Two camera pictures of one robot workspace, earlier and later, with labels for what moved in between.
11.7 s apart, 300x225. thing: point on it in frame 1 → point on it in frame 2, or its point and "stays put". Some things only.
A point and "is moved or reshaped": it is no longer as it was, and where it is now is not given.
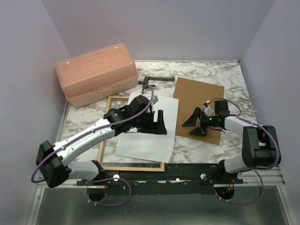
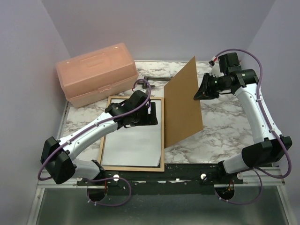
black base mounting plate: (177, 179) stays put
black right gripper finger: (191, 121) → (208, 89)
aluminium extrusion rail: (271, 176) stays put
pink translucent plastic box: (97, 75) stays put
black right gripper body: (207, 121) → (221, 86)
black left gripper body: (147, 125) → (141, 118)
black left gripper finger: (161, 129) → (153, 116)
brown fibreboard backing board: (191, 94) is moved or reshaped
